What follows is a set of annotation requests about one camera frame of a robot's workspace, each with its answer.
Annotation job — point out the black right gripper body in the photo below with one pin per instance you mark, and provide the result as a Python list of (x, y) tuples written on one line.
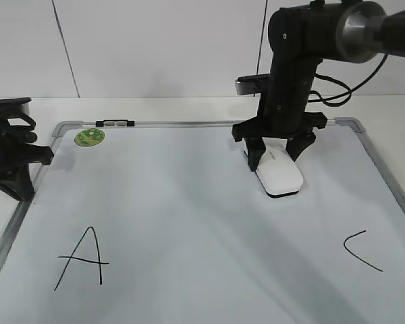
[(281, 109)]

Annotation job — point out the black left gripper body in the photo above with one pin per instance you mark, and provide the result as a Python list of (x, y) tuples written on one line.
[(17, 148)]

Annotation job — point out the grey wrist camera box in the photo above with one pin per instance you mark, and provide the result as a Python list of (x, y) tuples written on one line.
[(253, 84)]

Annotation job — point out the white aluminium-framed whiteboard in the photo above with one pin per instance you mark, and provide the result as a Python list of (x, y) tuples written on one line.
[(165, 223)]

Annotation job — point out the white whiteboard eraser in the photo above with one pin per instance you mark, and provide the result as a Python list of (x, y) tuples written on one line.
[(277, 172)]

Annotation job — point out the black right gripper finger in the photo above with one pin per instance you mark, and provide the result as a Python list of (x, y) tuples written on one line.
[(255, 150), (296, 146)]

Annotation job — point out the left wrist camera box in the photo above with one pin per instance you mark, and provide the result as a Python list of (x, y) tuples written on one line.
[(13, 106)]

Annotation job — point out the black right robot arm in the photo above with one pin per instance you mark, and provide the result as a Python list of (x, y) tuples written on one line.
[(301, 38)]

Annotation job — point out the round green magnet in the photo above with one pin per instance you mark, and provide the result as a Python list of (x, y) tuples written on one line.
[(89, 137)]

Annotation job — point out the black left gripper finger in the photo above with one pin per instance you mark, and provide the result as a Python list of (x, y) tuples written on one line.
[(17, 183)]

